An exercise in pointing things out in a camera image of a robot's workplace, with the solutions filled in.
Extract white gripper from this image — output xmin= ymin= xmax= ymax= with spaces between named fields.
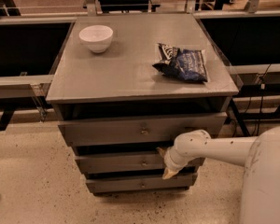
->
xmin=157 ymin=147 xmax=189 ymax=180

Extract grey drawer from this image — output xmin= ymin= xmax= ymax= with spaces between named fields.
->
xmin=86 ymin=173 xmax=198 ymax=194
xmin=59 ymin=112 xmax=227 ymax=147
xmin=74 ymin=147 xmax=209 ymax=175

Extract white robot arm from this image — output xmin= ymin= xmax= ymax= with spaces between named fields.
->
xmin=158 ymin=126 xmax=280 ymax=224

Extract grey bottom drawer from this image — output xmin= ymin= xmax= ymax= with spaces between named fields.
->
xmin=86 ymin=173 xmax=198 ymax=194

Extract grey drawer cabinet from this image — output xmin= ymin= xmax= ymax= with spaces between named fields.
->
xmin=46 ymin=13 xmax=240 ymax=197

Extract grey top drawer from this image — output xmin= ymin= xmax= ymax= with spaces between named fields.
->
xmin=59 ymin=112 xmax=227 ymax=147

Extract blue chip bag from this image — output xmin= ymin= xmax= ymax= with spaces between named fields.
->
xmin=153 ymin=43 xmax=208 ymax=82

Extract white ceramic bowl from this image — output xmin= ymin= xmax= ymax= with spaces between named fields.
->
xmin=79 ymin=25 xmax=114 ymax=53

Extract black cables on floor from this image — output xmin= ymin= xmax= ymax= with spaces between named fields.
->
xmin=231 ymin=63 xmax=272 ymax=135

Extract grey metal rail left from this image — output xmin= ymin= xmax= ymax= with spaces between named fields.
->
xmin=0 ymin=75 xmax=53 ymax=99

